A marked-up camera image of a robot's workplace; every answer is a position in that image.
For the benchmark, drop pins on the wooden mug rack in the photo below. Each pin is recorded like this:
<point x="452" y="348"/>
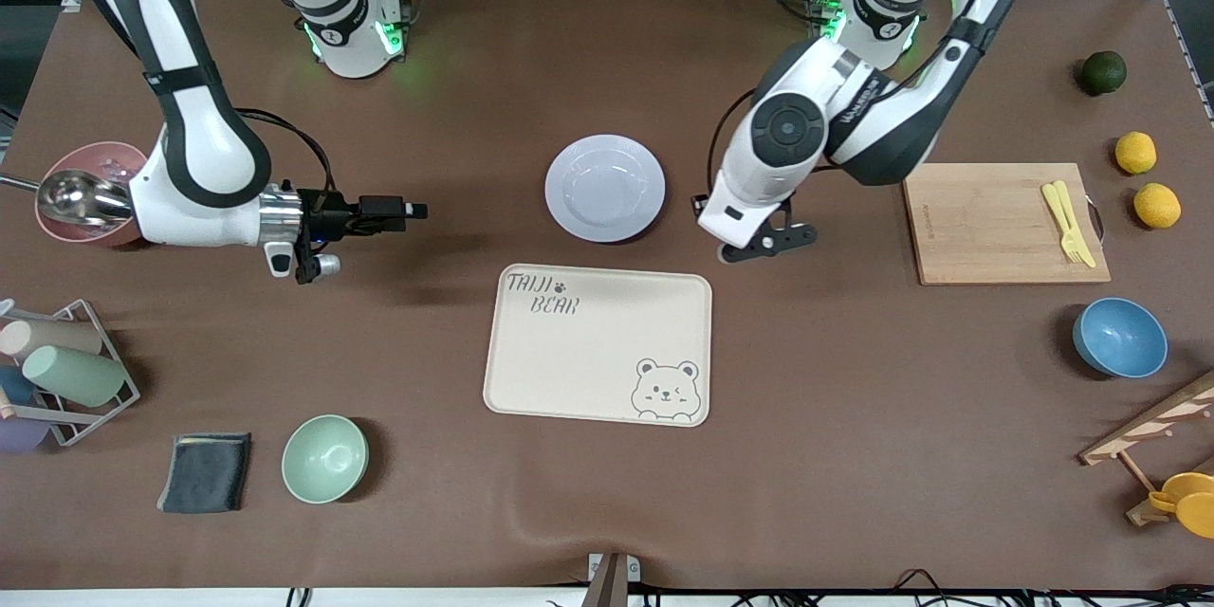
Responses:
<point x="1152" y="427"/>

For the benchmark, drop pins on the beige cup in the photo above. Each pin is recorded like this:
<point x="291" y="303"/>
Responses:
<point x="57" y="337"/>

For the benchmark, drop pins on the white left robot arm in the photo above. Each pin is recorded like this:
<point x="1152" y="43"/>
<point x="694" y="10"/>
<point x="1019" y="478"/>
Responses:
<point x="787" y="128"/>

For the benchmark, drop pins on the blue bowl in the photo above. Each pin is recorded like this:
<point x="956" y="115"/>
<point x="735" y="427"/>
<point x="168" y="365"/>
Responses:
<point x="1121" y="338"/>

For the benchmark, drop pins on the mint green cup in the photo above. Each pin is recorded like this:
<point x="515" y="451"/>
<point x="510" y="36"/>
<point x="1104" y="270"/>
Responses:
<point x="76" y="376"/>

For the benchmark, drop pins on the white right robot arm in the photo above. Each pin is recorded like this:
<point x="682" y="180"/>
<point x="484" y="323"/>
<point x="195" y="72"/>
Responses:
<point x="204" y="152"/>

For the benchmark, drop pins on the pale lavender round plate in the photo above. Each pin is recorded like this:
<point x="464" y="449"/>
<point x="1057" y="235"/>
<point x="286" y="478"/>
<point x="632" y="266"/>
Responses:
<point x="605" y="188"/>

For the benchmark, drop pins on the mint green bowl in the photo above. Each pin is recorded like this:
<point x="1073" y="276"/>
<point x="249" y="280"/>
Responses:
<point x="324" y="459"/>

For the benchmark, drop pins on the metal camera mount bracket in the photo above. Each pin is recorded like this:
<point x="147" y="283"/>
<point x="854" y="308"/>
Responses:
<point x="612" y="579"/>

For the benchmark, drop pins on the dark green round fruit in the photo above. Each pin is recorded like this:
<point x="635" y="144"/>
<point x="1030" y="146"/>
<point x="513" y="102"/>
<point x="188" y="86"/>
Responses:
<point x="1104" y="73"/>

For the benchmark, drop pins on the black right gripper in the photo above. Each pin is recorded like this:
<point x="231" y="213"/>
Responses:
<point x="327" y="212"/>

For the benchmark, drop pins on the dark grey folded cloth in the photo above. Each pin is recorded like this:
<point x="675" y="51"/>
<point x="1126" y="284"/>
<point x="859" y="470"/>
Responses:
<point x="205" y="474"/>

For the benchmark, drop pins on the yellow lemon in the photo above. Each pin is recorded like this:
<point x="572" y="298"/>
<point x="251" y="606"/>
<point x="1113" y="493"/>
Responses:
<point x="1157" y="206"/>
<point x="1136" y="153"/>

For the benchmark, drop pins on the yellow plastic fork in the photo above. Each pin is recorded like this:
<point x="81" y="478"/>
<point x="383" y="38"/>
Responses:
<point x="1060" y="213"/>

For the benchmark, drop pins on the yellow plastic knife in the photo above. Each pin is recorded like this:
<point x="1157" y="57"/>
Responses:
<point x="1087" y="251"/>

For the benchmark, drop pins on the purple cup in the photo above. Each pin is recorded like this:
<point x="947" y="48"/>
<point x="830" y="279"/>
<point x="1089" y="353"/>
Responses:
<point x="21" y="434"/>

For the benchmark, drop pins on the pink bucket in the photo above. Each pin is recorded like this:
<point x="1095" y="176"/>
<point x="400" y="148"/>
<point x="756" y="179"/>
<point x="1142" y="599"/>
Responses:
<point x="71" y="235"/>

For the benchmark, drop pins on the yellow mug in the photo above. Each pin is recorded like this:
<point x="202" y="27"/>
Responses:
<point x="1190" y="505"/>

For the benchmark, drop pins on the blue cup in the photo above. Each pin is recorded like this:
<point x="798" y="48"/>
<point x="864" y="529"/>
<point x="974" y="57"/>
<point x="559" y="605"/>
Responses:
<point x="14" y="386"/>

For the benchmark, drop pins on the cream bear print tray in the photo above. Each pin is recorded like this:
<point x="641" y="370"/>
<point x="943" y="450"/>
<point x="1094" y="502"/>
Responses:
<point x="597" y="351"/>

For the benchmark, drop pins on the shiny metal scoop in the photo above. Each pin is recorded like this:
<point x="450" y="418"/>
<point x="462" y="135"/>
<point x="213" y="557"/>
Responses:
<point x="81" y="197"/>

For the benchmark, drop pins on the wooden cutting board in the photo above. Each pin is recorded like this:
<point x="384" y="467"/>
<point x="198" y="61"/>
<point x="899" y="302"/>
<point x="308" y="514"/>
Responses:
<point x="986" y="228"/>

